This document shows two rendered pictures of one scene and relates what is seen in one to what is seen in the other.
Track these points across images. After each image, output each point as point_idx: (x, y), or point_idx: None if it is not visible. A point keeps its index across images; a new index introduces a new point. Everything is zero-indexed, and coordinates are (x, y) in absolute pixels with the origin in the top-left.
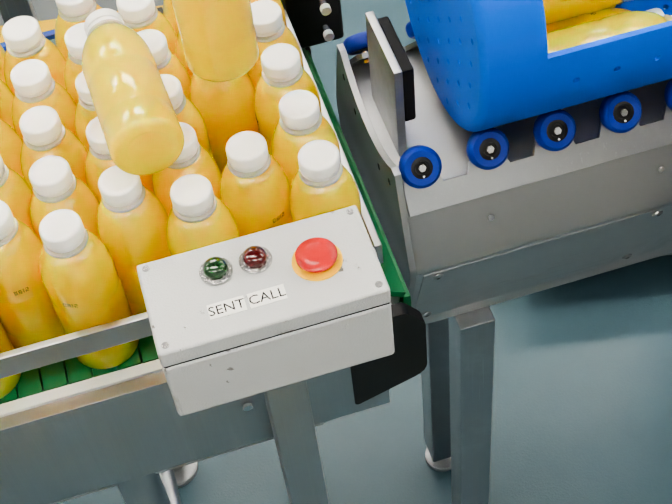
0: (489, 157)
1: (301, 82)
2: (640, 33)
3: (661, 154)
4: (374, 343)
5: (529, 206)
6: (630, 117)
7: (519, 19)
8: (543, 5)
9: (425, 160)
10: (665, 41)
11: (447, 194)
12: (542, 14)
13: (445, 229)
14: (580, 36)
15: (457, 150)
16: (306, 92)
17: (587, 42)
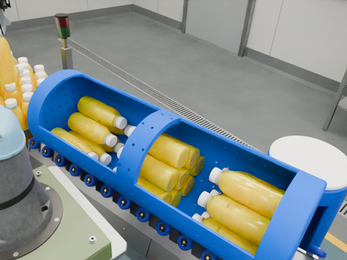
0: (44, 152)
1: (28, 103)
2: (57, 137)
3: (82, 193)
4: None
5: None
6: (74, 172)
7: (34, 109)
8: (40, 110)
9: (34, 141)
10: (63, 146)
11: (37, 156)
12: (38, 112)
13: (35, 165)
14: (65, 135)
15: (54, 151)
16: (15, 100)
17: (64, 137)
